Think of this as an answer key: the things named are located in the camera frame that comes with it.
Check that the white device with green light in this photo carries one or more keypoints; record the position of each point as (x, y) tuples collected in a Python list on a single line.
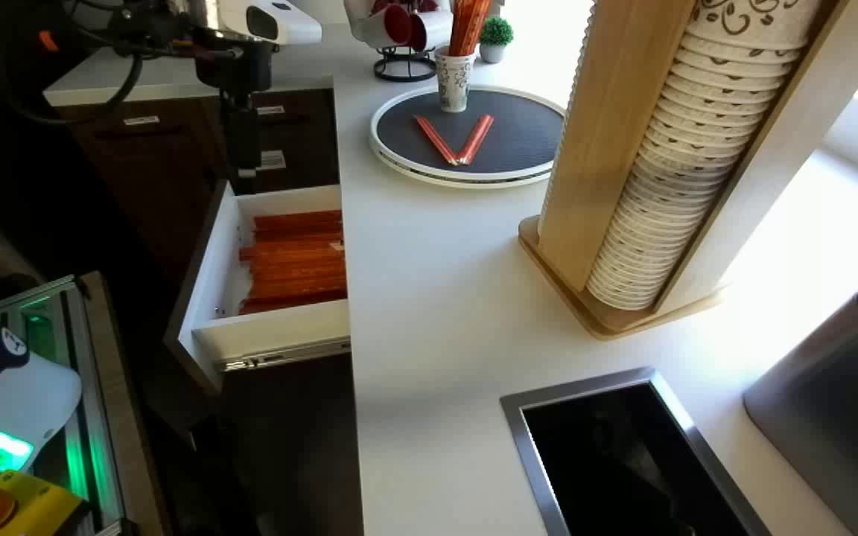
[(20, 396)]

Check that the small potted plant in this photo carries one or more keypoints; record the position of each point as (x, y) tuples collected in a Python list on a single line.
[(494, 30)]

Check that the white drawer label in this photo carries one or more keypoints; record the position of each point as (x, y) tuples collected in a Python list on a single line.
[(274, 159)]

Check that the orange packets bundle in cup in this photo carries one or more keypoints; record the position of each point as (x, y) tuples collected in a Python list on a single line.
[(464, 25)]

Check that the dark brown drawer cabinet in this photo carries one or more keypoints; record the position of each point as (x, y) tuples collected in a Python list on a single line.
[(150, 167)]

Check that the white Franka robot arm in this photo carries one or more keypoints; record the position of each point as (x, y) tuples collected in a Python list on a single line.
[(281, 18)]

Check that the yellow box orange button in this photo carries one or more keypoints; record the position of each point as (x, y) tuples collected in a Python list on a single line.
[(41, 502)]

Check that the white mug red inside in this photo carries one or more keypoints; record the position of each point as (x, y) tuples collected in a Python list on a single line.
[(358, 18)]

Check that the steel framed black bin opening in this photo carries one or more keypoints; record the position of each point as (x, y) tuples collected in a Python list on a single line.
[(618, 464)]

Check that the white drawer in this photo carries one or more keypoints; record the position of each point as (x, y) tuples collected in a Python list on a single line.
[(269, 330)]

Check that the round white tray grey mat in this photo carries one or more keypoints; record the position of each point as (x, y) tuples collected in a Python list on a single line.
[(519, 129)]

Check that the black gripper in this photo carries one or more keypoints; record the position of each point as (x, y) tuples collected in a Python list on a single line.
[(235, 68)]

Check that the stack of paper cups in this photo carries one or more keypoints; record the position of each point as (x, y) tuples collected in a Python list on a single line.
[(677, 149)]

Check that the pile of orange chopstick packets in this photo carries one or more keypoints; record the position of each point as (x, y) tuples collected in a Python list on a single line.
[(294, 263)]

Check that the grey drying mat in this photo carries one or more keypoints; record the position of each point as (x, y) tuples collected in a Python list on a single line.
[(847, 417)]

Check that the wooden cup dispenser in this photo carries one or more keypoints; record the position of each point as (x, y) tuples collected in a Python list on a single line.
[(607, 100)]

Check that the metal and glass rack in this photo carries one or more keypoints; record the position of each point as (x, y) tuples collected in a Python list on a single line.
[(102, 396)]

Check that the dark brown cabinet door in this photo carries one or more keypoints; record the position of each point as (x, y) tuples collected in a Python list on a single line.
[(290, 448)]

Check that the patterned paper cup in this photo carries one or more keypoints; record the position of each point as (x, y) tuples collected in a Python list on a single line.
[(454, 85)]

